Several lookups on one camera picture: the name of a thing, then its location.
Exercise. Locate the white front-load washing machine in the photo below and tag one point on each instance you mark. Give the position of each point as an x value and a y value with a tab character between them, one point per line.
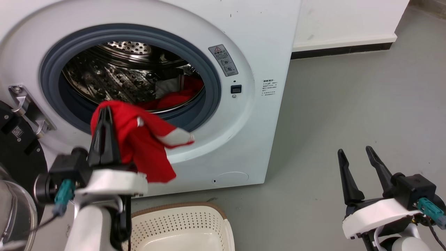
264	42

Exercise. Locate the small printed text label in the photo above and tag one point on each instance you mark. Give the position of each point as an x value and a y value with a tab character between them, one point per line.
268	87

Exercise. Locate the metal door hinge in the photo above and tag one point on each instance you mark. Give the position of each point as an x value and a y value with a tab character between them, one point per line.
29	109

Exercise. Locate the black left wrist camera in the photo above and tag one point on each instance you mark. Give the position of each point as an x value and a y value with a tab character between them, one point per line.
66	170

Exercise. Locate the red garment with white trim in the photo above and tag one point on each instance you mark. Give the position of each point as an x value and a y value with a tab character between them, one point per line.
146	150

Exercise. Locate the black wall baseboard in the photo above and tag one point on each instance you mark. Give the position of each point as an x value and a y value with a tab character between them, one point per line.
343	50

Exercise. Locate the black glass washer door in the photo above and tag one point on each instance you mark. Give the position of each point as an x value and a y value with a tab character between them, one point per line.
17	164

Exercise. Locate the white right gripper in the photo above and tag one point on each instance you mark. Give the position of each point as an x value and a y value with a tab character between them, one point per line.
376	214

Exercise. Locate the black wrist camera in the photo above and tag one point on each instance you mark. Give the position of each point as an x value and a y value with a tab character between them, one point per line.
66	170
414	190

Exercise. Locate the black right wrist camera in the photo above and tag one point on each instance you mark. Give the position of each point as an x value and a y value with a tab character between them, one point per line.
414	190

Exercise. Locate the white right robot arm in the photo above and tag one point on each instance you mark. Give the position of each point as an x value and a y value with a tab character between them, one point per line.
400	240

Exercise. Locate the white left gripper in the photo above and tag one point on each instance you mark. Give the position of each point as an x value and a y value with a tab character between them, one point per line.
111	181

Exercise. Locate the white grey cloth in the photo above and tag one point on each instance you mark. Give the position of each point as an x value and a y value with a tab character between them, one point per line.
167	87

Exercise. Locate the round filter cover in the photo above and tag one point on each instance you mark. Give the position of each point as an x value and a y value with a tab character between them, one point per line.
230	178

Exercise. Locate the stainless steel washer drum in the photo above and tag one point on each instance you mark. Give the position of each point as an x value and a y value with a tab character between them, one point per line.
104	76

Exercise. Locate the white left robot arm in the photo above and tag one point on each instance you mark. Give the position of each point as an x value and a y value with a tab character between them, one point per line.
94	226

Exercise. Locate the white perforated laundry basket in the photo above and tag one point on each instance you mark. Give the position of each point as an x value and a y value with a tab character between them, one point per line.
181	226

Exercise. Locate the red clothes pile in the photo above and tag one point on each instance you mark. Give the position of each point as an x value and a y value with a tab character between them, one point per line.
174	99

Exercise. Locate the grey warning sticker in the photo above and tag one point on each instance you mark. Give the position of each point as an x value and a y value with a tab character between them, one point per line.
223	60

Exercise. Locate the grey rubber door gasket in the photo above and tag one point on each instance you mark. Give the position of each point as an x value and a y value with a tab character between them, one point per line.
209	80

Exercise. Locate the black door latch socket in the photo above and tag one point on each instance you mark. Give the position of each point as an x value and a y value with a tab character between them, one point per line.
236	89

